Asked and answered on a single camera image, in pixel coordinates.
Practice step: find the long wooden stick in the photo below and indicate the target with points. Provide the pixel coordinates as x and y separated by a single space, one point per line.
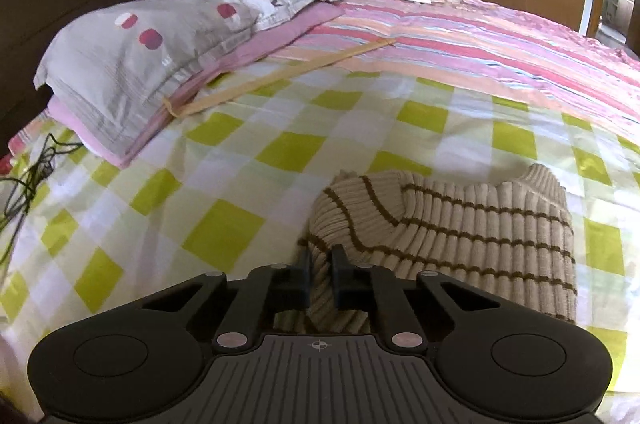
280 76

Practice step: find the grey pillow with red dots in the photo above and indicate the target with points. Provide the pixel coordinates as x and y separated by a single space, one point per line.
150 49

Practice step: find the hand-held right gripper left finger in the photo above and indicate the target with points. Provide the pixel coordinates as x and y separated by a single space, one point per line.
305 284

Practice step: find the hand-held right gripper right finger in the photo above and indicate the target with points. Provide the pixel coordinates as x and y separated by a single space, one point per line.
339 284

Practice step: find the pink striped blanket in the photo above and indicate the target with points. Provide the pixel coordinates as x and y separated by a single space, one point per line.
475 39

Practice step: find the pink pillow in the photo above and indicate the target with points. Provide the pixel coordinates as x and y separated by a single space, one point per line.
300 24

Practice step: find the beige brown-striped knit sweater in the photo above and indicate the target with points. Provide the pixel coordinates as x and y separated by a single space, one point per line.
450 234

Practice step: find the yellow white checked bed sheet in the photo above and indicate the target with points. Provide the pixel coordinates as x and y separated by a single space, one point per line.
225 164

